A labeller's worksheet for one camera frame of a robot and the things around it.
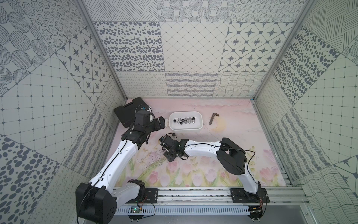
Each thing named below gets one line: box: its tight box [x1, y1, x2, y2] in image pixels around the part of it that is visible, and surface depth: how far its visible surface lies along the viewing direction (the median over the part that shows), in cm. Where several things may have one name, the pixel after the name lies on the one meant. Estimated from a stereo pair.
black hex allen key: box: [208, 112, 220, 126], surface depth 109 cm
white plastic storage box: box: [169, 111, 204, 131], surface depth 106 cm
